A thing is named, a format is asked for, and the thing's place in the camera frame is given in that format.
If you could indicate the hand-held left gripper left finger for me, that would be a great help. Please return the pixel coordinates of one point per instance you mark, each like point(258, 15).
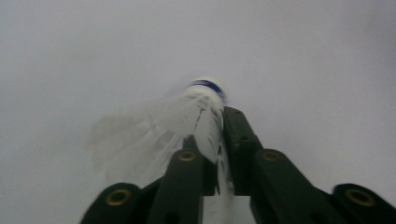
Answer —
point(183, 186)

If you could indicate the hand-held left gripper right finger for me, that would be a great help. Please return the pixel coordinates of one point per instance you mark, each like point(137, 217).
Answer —
point(267, 183)

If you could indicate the white feather shuttlecock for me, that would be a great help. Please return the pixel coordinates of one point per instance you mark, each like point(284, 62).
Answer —
point(174, 118)

